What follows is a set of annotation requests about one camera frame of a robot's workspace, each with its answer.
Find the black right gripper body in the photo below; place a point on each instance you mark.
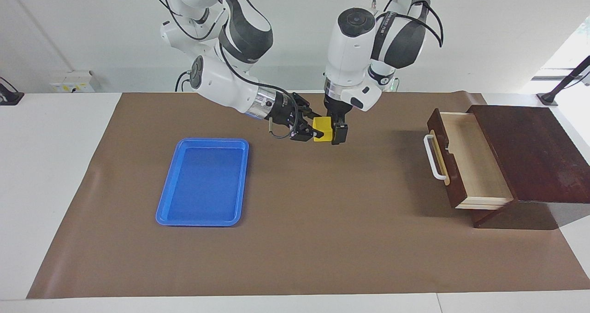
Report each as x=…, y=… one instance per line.
x=286, y=112

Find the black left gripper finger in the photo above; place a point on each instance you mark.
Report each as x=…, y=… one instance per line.
x=340, y=134

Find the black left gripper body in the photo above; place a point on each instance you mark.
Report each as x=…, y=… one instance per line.
x=334, y=108

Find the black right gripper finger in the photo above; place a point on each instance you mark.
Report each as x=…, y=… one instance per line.
x=306, y=110
x=304, y=134

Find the yellow cube block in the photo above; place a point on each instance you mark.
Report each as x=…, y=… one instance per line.
x=325, y=123

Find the wooden drawer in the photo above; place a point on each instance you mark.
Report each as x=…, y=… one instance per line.
x=474, y=161

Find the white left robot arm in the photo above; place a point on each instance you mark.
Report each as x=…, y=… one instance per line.
x=350, y=59

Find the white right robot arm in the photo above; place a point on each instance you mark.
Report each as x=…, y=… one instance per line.
x=221, y=87

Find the dark wooden drawer cabinet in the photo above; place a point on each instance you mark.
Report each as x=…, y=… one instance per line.
x=544, y=156

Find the brown table mat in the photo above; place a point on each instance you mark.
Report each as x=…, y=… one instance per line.
x=322, y=211

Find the blue plastic tray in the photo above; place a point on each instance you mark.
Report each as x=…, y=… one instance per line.
x=203, y=184

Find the white wall socket box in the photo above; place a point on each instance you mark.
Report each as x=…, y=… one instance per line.
x=71, y=85

